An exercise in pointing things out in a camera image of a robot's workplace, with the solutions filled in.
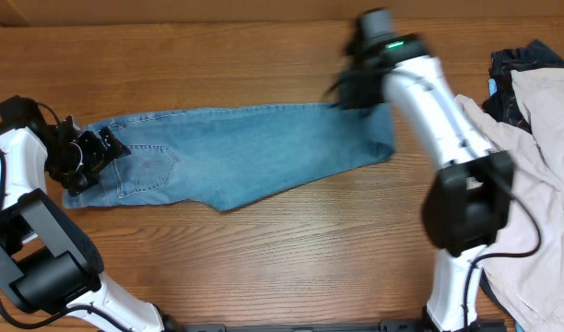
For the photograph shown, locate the light blue denim jeans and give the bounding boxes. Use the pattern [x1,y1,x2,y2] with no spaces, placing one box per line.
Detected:
[63,103,394,211]

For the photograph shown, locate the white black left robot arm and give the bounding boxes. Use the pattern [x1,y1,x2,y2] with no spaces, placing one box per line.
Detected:
[0,96,182,331]

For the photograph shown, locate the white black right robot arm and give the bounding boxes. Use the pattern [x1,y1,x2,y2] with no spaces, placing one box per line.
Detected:
[335,7,514,331]

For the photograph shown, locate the dark navy garment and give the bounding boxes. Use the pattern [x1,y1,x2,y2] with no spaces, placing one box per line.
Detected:
[482,39,564,135]

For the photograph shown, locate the brown cardboard backboard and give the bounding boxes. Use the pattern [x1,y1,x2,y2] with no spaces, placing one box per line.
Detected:
[0,0,564,27]

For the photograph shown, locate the beige cloth garment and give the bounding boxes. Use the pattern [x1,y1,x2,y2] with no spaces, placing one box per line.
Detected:
[456,68,564,331]

